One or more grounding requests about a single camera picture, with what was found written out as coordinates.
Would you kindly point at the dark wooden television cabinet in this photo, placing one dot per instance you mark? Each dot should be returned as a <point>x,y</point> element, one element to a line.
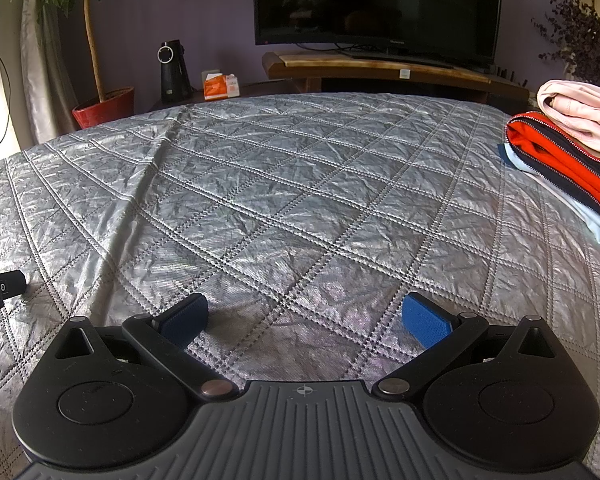
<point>260,89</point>

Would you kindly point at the silver quilted blanket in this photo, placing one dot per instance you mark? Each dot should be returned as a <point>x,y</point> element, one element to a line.
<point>280,200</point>

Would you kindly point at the orange tissue pack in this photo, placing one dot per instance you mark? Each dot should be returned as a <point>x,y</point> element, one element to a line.
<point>220,87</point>

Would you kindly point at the grey curtain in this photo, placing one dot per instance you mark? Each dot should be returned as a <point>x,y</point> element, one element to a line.
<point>45,85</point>

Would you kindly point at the white wall socket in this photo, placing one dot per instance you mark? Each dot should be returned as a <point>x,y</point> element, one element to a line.
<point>209,73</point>

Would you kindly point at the green potted tree red pot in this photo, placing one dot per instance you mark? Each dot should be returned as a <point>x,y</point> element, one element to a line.
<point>102,112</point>

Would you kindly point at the purple dried plant in vase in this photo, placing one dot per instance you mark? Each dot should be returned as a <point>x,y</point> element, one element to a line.
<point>585,35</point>

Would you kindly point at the light blue garment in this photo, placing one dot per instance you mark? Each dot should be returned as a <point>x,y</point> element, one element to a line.
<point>580,212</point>

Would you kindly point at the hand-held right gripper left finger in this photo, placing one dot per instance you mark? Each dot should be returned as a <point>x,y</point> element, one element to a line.
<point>187,317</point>

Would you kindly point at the pink garment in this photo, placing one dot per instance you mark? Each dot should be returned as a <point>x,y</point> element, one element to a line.
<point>580,110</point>

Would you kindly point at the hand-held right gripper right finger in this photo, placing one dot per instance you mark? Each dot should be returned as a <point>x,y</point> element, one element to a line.
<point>425,320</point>

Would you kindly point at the dark remote controls in holder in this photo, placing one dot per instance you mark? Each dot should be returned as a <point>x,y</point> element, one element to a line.
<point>510,77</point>

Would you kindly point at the black kettle-shaped appliance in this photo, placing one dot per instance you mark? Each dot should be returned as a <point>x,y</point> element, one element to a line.
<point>175,80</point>

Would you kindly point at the black television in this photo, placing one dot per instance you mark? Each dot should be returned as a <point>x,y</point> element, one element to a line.
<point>375,5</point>

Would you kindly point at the orange navy zip jacket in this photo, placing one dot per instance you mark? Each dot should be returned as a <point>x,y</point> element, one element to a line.
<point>555,160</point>

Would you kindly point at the light wooden television riser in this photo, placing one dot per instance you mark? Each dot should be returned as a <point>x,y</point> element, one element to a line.
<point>330,65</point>

